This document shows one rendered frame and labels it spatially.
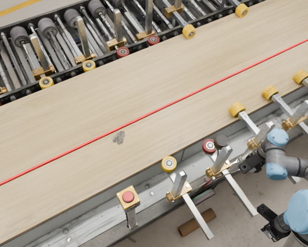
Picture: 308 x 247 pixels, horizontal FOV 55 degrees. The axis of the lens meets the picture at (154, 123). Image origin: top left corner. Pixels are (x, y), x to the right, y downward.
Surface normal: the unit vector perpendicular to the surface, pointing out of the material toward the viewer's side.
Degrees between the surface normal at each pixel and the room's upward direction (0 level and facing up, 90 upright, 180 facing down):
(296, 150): 0
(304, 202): 84
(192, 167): 0
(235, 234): 0
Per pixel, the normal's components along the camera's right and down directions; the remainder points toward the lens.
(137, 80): 0.04, -0.49
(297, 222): -0.96, -0.27
